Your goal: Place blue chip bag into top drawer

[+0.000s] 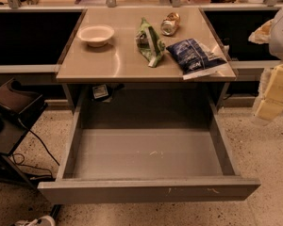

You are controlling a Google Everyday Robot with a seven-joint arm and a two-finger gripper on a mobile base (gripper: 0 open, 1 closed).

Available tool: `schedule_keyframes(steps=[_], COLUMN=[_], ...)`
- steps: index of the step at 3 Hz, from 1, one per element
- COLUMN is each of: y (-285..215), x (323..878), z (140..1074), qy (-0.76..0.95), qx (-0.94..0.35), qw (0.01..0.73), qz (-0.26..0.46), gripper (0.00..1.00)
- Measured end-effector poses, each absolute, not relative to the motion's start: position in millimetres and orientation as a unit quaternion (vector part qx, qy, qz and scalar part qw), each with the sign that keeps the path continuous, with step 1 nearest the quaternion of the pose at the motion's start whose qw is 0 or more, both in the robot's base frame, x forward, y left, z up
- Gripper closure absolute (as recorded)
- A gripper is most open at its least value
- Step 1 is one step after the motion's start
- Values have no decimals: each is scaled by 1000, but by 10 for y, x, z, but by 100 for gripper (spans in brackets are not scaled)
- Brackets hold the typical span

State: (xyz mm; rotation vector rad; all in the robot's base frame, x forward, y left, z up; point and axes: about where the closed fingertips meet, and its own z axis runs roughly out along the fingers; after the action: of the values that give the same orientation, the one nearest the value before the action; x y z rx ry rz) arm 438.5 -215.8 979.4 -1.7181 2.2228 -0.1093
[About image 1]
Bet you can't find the white sneaker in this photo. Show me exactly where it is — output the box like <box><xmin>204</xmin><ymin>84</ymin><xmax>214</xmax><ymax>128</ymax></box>
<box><xmin>12</xmin><ymin>216</ymin><xmax>56</xmax><ymax>226</ymax></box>

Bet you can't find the black cable on floor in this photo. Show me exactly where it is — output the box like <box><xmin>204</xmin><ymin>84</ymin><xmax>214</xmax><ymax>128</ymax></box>
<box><xmin>9</xmin><ymin>118</ymin><xmax>61</xmax><ymax>179</ymax></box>

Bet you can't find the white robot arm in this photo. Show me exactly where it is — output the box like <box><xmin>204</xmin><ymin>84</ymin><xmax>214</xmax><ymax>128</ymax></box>
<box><xmin>248</xmin><ymin>7</ymin><xmax>283</xmax><ymax>125</ymax></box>

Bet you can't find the black side cart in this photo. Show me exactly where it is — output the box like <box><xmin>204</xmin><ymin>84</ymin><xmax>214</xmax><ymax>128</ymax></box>
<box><xmin>0</xmin><ymin>78</ymin><xmax>47</xmax><ymax>188</ymax></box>

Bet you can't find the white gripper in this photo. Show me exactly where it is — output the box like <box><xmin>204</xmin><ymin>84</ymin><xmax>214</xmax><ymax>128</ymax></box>
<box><xmin>252</xmin><ymin>64</ymin><xmax>283</xmax><ymax>126</ymax></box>

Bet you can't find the green chip bag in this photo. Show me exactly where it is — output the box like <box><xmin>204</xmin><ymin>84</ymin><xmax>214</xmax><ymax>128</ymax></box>
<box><xmin>135</xmin><ymin>17</ymin><xmax>165</xmax><ymax>68</ymax></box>

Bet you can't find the crushed soda can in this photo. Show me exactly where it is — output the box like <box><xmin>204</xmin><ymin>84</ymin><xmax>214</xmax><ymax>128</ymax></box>
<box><xmin>160</xmin><ymin>12</ymin><xmax>180</xmax><ymax>36</ymax></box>

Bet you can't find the grey drawer cabinet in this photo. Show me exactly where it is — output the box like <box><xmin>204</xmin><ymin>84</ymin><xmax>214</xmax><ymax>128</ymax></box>
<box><xmin>57</xmin><ymin>7</ymin><xmax>236</xmax><ymax>116</ymax></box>

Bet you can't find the white bowl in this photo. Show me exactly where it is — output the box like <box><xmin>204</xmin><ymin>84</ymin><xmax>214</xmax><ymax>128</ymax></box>
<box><xmin>77</xmin><ymin>25</ymin><xmax>114</xmax><ymax>47</ymax></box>

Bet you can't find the white label tag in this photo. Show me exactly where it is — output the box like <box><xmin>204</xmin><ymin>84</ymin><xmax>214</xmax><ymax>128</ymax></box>
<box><xmin>92</xmin><ymin>85</ymin><xmax>108</xmax><ymax>99</ymax></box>

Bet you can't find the open grey top drawer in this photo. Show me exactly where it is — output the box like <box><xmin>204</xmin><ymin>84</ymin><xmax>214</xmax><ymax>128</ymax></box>
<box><xmin>39</xmin><ymin>89</ymin><xmax>260</xmax><ymax>204</ymax></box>

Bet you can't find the blue chip bag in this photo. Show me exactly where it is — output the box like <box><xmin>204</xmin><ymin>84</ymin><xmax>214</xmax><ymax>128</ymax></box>
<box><xmin>167</xmin><ymin>39</ymin><xmax>227</xmax><ymax>80</ymax></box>

